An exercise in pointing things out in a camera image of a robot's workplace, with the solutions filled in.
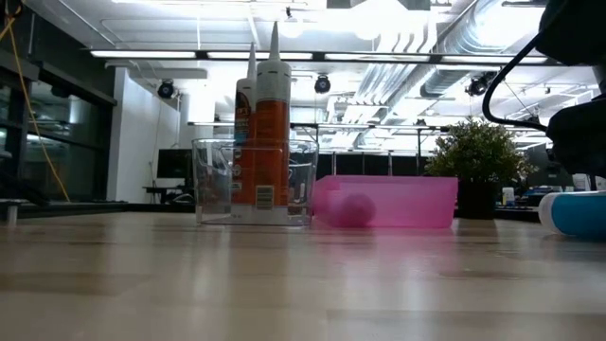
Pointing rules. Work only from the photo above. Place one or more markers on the orange white sealant tube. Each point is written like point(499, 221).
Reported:
point(244, 123)
point(272, 123)

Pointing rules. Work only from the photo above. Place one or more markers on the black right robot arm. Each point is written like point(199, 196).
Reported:
point(577, 33)

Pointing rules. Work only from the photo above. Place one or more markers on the small white bottle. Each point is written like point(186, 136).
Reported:
point(508, 196)

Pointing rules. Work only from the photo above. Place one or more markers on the green potted plant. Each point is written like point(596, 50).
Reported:
point(473, 151)

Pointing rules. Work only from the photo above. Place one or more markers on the black ceiling spotlight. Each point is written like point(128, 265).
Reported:
point(165, 89)
point(477, 86)
point(322, 84)

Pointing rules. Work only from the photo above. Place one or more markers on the pink plastic bin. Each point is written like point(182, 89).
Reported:
point(412, 199)

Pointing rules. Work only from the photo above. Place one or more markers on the round white pendant lamp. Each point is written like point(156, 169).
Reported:
point(291, 26)

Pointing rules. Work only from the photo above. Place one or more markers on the clear plastic bin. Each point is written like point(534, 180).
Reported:
point(208, 208)

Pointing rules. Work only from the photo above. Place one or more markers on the black computer monitor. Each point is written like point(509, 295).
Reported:
point(174, 163)

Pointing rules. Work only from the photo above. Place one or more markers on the dark office desk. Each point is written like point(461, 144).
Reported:
point(165, 189)

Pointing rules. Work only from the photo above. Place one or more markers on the silver ventilation duct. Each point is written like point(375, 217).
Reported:
point(454, 71)

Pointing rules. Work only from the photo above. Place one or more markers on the black workstation frame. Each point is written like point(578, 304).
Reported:
point(379, 125)

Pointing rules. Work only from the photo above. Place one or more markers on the long ceiling light rail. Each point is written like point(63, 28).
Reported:
point(331, 56)

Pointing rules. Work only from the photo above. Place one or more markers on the short white post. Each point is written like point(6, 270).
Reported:
point(11, 210)

